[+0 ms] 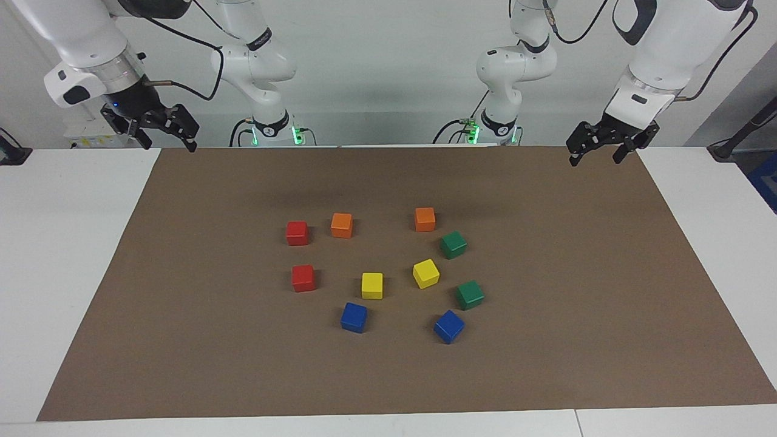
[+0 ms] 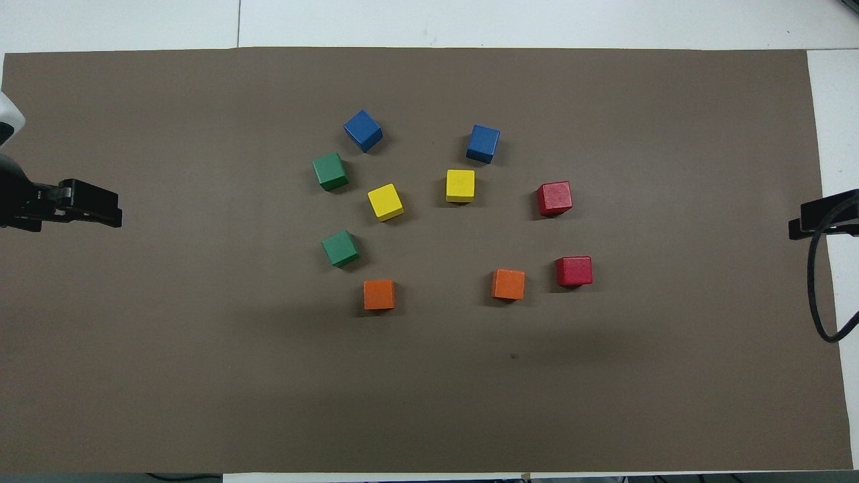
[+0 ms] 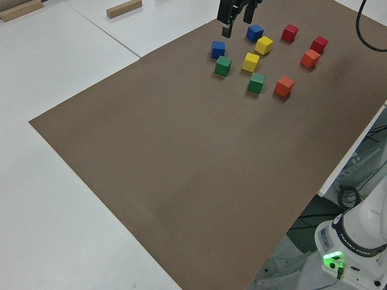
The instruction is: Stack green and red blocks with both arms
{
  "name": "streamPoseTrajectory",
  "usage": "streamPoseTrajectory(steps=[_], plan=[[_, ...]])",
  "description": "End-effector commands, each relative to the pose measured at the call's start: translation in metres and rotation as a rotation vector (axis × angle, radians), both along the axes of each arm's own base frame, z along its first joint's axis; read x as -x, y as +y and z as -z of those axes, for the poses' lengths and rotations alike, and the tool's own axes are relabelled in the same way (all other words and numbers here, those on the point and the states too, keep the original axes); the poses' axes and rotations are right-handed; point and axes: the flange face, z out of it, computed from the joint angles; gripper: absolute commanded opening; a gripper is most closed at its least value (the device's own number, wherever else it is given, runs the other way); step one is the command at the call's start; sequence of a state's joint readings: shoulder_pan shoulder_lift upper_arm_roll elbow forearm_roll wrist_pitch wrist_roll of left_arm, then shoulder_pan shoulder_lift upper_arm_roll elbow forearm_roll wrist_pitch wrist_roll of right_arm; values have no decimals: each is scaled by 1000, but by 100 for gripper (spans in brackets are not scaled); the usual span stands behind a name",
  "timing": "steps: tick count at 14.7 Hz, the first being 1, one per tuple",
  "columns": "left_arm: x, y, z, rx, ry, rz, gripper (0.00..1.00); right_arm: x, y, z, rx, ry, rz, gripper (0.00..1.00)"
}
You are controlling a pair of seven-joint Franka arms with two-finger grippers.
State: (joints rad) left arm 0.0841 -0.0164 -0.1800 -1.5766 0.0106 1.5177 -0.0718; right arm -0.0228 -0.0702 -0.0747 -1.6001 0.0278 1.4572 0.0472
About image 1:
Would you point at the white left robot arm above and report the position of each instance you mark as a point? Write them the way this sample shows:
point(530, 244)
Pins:
point(668, 48)

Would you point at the black stand pole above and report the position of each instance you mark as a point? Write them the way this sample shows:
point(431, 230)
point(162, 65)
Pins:
point(743, 130)

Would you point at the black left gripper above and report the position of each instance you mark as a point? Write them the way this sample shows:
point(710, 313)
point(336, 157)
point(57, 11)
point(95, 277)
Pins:
point(625, 128)

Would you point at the green wooden cube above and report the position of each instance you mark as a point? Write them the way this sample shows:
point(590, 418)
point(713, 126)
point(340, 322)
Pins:
point(470, 295)
point(453, 245)

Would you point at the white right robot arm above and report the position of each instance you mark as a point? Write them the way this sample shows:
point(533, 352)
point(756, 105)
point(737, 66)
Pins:
point(79, 36)

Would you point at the blue wooden cube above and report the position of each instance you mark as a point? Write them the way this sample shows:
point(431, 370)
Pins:
point(354, 317)
point(449, 326)

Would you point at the black clamp mount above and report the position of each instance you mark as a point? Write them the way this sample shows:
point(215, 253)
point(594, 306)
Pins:
point(13, 153)

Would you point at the blue crate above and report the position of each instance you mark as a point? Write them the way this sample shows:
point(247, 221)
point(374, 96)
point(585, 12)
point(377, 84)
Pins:
point(766, 182)

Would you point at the white power strip box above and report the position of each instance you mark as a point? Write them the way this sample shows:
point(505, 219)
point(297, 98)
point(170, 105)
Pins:
point(97, 135)

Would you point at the yellow wooden cube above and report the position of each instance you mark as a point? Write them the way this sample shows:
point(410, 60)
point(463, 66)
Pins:
point(425, 274)
point(372, 286)

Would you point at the brown table mat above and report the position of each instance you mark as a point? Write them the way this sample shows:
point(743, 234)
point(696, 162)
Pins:
point(243, 364)

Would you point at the orange wooden cube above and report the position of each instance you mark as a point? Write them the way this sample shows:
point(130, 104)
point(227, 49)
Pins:
point(342, 226)
point(425, 220)

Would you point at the red wooden cube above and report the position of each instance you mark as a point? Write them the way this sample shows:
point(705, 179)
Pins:
point(297, 233)
point(303, 278)

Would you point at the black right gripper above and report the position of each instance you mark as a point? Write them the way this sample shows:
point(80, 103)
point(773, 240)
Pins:
point(136, 106)

